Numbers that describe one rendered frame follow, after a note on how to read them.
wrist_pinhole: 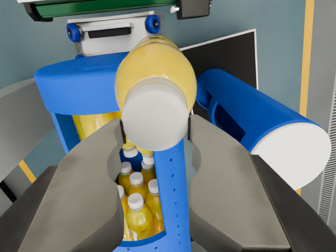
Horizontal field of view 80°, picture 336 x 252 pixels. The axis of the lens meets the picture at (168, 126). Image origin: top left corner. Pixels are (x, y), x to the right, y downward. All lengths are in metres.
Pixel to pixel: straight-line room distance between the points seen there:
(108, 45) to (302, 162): 0.70
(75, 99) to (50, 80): 0.05
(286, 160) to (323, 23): 1.39
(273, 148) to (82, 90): 0.57
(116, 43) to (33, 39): 1.15
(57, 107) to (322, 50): 1.91
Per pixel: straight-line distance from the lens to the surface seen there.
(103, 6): 0.66
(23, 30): 1.75
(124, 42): 0.62
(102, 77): 0.32
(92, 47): 0.64
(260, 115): 0.76
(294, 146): 0.75
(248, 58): 1.55
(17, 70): 1.83
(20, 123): 1.27
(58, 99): 0.37
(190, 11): 0.55
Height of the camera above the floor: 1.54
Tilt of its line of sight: 64 degrees down
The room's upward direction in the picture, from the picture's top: 170 degrees clockwise
